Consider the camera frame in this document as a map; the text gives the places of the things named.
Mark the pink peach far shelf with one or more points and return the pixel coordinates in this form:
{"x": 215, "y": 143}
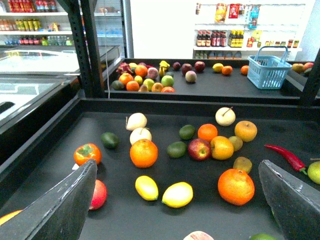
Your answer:
{"x": 190, "y": 76}

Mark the yellow-orange apple back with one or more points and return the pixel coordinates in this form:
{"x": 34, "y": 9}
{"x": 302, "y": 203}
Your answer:
{"x": 245, "y": 130}

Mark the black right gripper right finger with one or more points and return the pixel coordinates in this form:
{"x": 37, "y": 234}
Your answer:
{"x": 294, "y": 203}

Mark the pink dragon fruit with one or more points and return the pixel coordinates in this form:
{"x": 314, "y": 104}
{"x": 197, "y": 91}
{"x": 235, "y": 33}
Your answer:
{"x": 124, "y": 68}

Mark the green lime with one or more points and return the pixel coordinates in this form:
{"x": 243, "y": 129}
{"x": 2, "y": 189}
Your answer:
{"x": 187, "y": 132}
{"x": 176, "y": 149}

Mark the large orange centre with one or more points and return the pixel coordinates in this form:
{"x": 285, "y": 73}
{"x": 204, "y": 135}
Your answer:
{"x": 143, "y": 153}

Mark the black shelf upright post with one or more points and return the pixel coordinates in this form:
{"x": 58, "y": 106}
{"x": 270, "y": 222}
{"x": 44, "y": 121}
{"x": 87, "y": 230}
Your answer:
{"x": 81, "y": 18}

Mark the yellow-orange apple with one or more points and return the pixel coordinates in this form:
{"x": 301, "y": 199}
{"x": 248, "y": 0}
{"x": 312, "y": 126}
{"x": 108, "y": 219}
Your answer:
{"x": 245, "y": 130}
{"x": 221, "y": 148}

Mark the green fruit bottom edge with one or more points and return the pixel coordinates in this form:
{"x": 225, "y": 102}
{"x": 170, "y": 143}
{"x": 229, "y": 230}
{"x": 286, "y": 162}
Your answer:
{"x": 262, "y": 236}

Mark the large yellow lemon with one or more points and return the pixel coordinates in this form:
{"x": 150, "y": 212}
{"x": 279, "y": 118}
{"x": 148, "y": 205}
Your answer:
{"x": 178, "y": 195}

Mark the pink flat peach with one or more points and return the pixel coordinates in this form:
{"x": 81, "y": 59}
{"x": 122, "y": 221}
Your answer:
{"x": 198, "y": 235}

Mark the glass-top chest freezer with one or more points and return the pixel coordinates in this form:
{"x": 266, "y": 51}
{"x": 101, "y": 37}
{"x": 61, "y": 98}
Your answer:
{"x": 35, "y": 83}

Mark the dark green avocado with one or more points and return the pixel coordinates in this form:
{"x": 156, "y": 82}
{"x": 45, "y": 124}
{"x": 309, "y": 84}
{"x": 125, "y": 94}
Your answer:
{"x": 110, "y": 140}

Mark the brown kiwi lower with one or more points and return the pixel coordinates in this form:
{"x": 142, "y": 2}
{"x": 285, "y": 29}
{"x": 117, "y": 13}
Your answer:
{"x": 243, "y": 163}

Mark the red chili pepper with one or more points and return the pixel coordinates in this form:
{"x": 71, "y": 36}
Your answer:
{"x": 292, "y": 159}

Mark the far shelf lemon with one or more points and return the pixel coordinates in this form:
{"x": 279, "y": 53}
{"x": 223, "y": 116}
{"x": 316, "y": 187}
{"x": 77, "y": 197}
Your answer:
{"x": 217, "y": 67}

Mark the small orange tangerine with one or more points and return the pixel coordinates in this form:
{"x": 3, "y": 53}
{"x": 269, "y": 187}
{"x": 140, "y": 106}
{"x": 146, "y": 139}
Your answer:
{"x": 207, "y": 132}

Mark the brown kiwi upper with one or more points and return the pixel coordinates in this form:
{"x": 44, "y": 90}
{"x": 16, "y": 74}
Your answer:
{"x": 237, "y": 142}

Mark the green lime lower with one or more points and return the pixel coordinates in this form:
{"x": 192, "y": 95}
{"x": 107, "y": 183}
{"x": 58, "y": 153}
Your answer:
{"x": 176, "y": 149}

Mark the large orange front right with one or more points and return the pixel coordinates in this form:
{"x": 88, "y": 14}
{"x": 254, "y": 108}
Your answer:
{"x": 236, "y": 187}

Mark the red pomegranate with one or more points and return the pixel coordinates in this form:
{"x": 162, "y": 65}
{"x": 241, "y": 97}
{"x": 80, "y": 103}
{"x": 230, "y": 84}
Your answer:
{"x": 99, "y": 195}

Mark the orange fruit bottom left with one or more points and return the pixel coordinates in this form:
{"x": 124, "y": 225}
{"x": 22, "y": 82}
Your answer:
{"x": 9, "y": 216}

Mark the orange persimmon green calyx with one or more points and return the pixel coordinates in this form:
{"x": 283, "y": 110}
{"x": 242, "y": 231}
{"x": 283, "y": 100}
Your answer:
{"x": 86, "y": 152}

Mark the white pear lower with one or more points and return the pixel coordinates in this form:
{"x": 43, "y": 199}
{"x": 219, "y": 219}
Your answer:
{"x": 139, "y": 134}

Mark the white pear upper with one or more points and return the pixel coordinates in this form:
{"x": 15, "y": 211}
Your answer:
{"x": 136, "y": 120}

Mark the green apple far shelf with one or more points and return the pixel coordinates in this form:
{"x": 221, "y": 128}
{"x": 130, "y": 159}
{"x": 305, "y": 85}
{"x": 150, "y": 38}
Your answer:
{"x": 167, "y": 81}

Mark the green pear right edge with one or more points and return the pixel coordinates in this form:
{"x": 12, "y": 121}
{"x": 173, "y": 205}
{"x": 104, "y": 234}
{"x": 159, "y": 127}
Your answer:
{"x": 313, "y": 171}

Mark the large orange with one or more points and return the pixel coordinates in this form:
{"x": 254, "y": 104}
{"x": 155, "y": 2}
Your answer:
{"x": 236, "y": 187}
{"x": 143, "y": 153}

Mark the far shelf tangerine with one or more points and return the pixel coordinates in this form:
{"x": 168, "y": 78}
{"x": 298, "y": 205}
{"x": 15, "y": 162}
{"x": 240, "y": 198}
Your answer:
{"x": 227, "y": 70}

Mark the brown kiwi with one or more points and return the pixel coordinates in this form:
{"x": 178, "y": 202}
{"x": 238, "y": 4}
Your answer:
{"x": 243, "y": 163}
{"x": 237, "y": 142}

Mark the yellow-orange apple front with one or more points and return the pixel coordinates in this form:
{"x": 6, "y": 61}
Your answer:
{"x": 221, "y": 148}

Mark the green lime upper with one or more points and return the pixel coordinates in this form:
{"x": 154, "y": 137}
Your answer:
{"x": 187, "y": 132}

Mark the small blue shopping basket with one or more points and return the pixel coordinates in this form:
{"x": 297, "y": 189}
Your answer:
{"x": 268, "y": 72}

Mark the far orange by basket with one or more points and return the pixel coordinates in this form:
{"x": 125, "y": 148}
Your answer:
{"x": 244, "y": 70}

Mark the white pear with stem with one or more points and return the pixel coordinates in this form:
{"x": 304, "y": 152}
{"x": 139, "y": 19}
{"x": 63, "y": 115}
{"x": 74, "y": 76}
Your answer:
{"x": 225, "y": 116}

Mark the dark red apple far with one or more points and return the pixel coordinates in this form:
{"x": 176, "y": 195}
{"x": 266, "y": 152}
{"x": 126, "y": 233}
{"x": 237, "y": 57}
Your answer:
{"x": 199, "y": 66}

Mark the small yellow lemon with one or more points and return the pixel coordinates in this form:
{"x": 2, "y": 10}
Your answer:
{"x": 147, "y": 188}

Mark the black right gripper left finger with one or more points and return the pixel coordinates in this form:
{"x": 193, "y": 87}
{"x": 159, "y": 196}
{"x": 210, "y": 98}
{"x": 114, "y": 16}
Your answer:
{"x": 60, "y": 213}

